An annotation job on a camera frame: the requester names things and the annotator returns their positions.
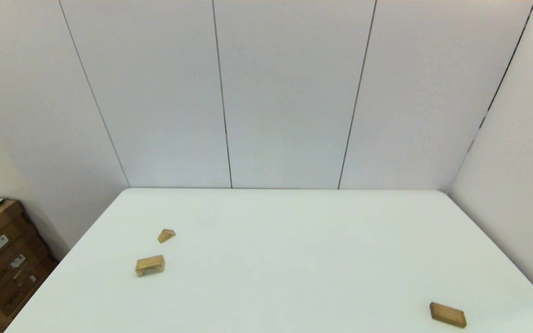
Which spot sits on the rectangular wooden building block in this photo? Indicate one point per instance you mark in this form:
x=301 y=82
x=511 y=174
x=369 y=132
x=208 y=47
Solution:
x=448 y=315

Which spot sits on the triangular wooden building block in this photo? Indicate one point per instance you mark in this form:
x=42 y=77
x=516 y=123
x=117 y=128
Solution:
x=166 y=236

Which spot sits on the arched wooden building block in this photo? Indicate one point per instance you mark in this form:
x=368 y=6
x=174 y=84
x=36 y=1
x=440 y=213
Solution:
x=150 y=264

